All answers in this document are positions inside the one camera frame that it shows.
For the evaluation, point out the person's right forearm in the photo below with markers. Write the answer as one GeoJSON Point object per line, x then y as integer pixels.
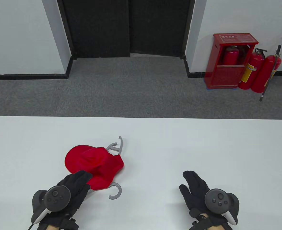
{"type": "Point", "coordinates": [217, 228]}

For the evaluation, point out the black hand controller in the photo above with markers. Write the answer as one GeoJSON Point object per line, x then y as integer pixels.
{"type": "Point", "coordinates": [57, 197]}
{"type": "Point", "coordinates": [219, 201]}

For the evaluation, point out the red baseball cap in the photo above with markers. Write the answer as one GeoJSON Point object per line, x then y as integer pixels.
{"type": "Point", "coordinates": [95, 160]}

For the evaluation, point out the gray plastic hanger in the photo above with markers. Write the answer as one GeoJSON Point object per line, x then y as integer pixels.
{"type": "Point", "coordinates": [119, 191]}

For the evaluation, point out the person's left hand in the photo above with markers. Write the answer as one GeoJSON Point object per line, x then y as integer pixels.
{"type": "Point", "coordinates": [79, 182]}

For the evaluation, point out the red fire extinguisher cabinet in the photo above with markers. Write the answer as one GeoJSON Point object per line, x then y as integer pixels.
{"type": "Point", "coordinates": [225, 76]}

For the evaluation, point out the plain red fire extinguisher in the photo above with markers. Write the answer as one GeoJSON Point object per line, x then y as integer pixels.
{"type": "Point", "coordinates": [263, 74]}

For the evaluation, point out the person's right hand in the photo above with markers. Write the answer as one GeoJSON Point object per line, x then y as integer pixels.
{"type": "Point", "coordinates": [195, 189]}

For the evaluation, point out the black right hand controller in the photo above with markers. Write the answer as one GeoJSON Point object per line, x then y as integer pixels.
{"type": "Point", "coordinates": [219, 201]}

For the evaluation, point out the black double door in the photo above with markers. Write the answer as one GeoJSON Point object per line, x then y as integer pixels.
{"type": "Point", "coordinates": [97, 28]}

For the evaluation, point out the right standing red extinguisher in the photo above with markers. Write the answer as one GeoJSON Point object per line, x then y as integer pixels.
{"type": "Point", "coordinates": [264, 92]}

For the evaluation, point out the person's left forearm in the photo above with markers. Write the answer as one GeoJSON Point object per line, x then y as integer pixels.
{"type": "Point", "coordinates": [51, 227]}

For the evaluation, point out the red extinguisher inside cabinet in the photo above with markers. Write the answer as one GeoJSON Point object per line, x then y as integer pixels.
{"type": "Point", "coordinates": [231, 56]}

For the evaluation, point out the red extinguisher with yellow label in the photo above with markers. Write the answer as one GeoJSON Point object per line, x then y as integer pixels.
{"type": "Point", "coordinates": [250, 69]}

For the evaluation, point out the black left hand controller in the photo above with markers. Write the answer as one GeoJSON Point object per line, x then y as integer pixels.
{"type": "Point", "coordinates": [57, 197]}

